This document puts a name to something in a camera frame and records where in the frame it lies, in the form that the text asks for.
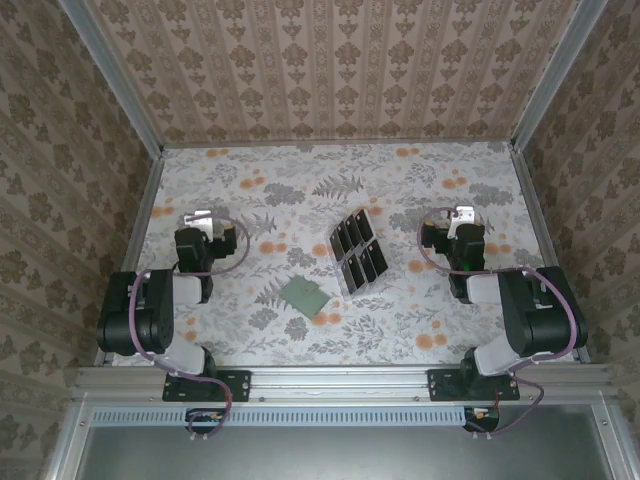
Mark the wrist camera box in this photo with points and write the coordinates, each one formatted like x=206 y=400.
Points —
x=200 y=220
x=462 y=216

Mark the grey metal panel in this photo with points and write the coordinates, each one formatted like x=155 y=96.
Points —
x=350 y=455

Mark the black connector box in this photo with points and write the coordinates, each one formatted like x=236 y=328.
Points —
x=205 y=417
x=482 y=417

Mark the floral patterned table cover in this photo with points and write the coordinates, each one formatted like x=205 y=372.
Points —
x=225 y=170

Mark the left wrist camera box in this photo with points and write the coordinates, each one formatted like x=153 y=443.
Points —
x=200 y=220

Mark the black slotted rack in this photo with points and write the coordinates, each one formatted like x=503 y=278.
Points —
x=352 y=294

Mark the aluminium lower frame rail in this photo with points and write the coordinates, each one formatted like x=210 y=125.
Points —
x=67 y=450
x=612 y=445

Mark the aluminium corner post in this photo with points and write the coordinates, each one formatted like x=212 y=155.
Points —
x=122 y=80
x=555 y=75

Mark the thin aluminium rail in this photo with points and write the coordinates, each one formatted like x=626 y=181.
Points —
x=340 y=145

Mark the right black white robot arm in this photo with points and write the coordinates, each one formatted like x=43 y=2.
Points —
x=530 y=320

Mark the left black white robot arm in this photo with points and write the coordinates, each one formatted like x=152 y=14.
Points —
x=155 y=325

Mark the aluminium side rail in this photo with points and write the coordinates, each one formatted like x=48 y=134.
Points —
x=132 y=250
x=551 y=250

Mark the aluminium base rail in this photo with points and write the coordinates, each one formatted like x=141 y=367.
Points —
x=340 y=382

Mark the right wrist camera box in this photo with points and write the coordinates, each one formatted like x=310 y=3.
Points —
x=462 y=216

